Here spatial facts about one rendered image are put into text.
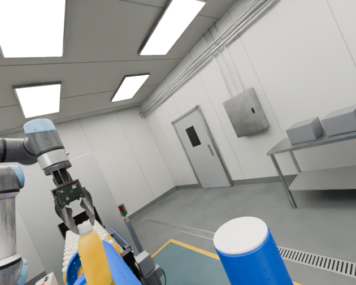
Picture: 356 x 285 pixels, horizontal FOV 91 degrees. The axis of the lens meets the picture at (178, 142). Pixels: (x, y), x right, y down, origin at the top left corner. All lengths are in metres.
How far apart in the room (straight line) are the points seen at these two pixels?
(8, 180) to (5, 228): 0.20
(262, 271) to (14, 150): 1.02
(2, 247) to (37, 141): 0.57
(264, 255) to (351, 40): 2.95
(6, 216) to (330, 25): 3.67
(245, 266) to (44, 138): 0.91
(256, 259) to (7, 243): 1.04
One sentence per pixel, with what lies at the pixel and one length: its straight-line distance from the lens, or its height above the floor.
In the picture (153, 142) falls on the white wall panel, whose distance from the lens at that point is 6.46.
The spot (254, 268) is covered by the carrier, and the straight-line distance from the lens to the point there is 0.98.
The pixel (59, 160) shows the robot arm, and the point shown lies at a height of 1.67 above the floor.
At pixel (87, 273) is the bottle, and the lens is 0.69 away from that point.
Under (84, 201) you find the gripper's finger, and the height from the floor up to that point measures 1.53.
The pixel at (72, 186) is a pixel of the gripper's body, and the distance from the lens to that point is 0.60.
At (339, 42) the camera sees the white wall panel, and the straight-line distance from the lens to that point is 3.40.
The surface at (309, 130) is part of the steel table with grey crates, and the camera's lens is 2.79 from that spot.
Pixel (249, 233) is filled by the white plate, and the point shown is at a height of 1.04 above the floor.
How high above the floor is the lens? 1.58
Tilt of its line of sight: level
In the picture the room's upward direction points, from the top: 24 degrees counter-clockwise
